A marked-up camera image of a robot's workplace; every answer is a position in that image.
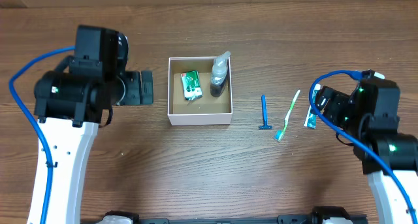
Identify white teal toothpaste tube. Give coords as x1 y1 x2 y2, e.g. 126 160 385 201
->
304 84 321 129

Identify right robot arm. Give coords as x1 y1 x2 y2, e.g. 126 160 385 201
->
309 70 417 223

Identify white cardboard box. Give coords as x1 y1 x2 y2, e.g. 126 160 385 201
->
167 56 233 125

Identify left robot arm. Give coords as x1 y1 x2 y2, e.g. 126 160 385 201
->
28 25 153 223

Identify left blue cable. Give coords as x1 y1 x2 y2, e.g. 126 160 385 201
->
8 46 76 224

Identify right blue cable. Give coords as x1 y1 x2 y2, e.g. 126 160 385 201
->
308 69 418 224

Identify green white toothbrush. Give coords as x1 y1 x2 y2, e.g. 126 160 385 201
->
275 89 300 142

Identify green white soap packet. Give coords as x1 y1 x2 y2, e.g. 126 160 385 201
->
180 71 202 101

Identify blue cable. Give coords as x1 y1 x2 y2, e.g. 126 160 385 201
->
308 69 418 224
8 46 76 224

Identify blue disposable razor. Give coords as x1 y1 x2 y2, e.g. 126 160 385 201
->
259 95 272 130

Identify clear pump bottle dark liquid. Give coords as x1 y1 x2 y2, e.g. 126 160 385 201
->
210 51 231 97

